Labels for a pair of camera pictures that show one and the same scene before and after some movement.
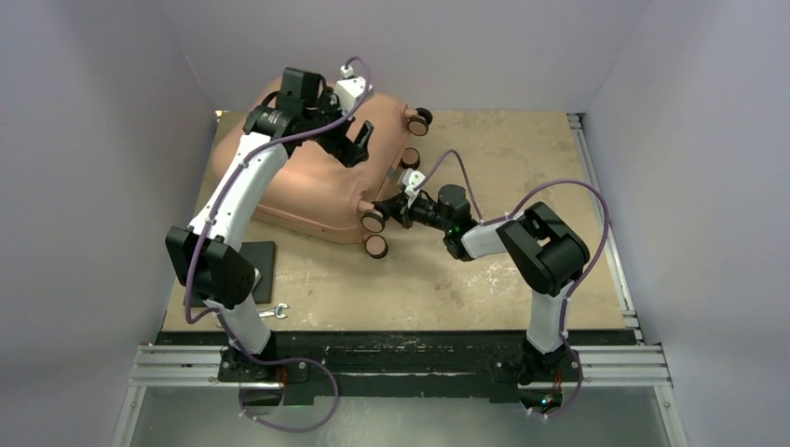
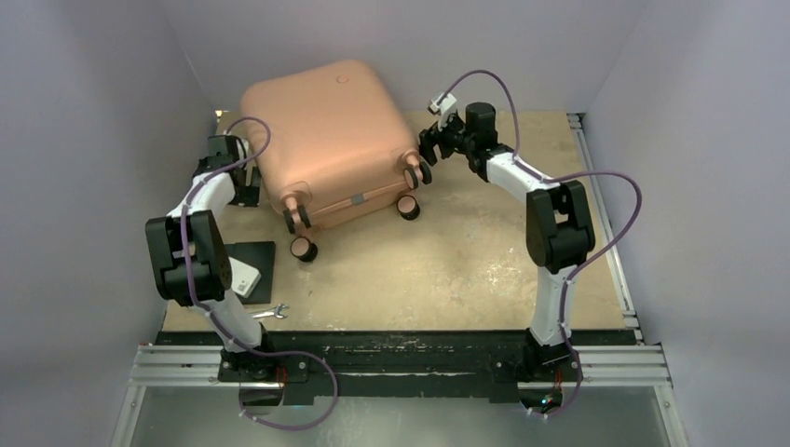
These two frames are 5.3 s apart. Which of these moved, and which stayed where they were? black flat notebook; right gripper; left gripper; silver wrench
Moved: right gripper; left gripper
Stayed: black flat notebook; silver wrench
